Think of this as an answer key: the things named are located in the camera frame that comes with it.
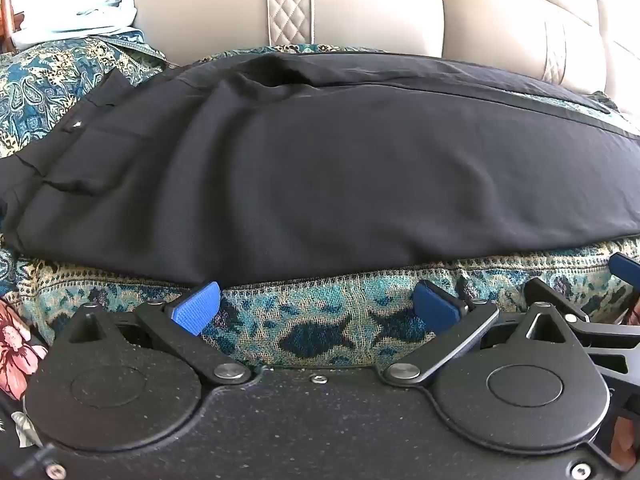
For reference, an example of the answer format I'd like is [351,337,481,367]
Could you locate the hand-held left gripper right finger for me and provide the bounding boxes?
[382,280,583,387]

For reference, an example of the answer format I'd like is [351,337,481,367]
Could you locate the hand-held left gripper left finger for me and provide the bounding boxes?
[52,281,254,387]

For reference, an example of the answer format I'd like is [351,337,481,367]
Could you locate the beige leather headboard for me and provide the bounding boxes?
[134,0,640,126]

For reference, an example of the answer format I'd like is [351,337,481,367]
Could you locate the teal paisley blanket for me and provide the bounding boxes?
[0,35,640,377]

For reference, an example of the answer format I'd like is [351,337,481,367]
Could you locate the floral dark clothing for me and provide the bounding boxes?
[0,297,50,463]

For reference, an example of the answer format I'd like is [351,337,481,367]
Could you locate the wooden furniture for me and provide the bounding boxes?
[0,0,25,55]

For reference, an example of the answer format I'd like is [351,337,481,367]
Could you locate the light blue cloth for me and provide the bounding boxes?
[9,0,140,50]

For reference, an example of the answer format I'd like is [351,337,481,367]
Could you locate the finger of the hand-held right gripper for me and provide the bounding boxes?
[522,276,640,383]
[607,252,640,292]

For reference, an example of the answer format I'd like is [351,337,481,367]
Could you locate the black pants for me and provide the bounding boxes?
[0,52,640,287]

